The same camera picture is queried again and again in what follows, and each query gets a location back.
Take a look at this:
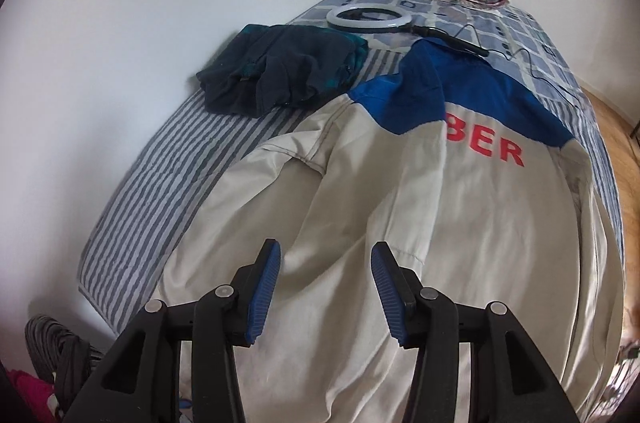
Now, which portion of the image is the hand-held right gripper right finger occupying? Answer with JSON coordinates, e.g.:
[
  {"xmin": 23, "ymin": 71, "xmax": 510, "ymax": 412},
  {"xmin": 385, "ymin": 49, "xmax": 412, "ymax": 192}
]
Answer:
[{"xmin": 370, "ymin": 241, "xmax": 586, "ymax": 423}]

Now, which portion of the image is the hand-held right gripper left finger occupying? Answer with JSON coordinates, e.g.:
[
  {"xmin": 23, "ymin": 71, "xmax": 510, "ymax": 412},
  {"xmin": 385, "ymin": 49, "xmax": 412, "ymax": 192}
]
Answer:
[{"xmin": 65, "ymin": 239, "xmax": 282, "ymax": 423}]

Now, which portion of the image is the beige and blue jacket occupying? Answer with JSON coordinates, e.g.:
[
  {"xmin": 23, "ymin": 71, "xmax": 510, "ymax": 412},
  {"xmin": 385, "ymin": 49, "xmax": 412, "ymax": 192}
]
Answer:
[{"xmin": 150, "ymin": 38, "xmax": 626, "ymax": 423}]

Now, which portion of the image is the dark teal clothes pile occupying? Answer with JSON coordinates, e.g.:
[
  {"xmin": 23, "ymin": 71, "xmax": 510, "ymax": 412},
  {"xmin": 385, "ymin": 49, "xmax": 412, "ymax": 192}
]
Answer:
[{"xmin": 196, "ymin": 23, "xmax": 369, "ymax": 118}]

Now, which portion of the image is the grey striped bed sheet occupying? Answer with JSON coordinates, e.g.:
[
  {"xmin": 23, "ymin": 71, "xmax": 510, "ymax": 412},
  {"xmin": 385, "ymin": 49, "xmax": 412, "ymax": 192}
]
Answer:
[{"xmin": 75, "ymin": 23, "xmax": 416, "ymax": 344}]

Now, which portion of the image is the red garment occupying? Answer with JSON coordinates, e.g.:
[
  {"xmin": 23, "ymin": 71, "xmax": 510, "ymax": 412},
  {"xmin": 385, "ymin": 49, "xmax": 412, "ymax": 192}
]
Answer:
[{"xmin": 5, "ymin": 368, "xmax": 58, "ymax": 423}]

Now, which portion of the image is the white ring light with tripod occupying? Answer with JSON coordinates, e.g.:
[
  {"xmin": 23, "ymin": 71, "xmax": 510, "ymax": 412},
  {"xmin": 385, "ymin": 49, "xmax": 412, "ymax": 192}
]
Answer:
[{"xmin": 326, "ymin": 4, "xmax": 491, "ymax": 58}]

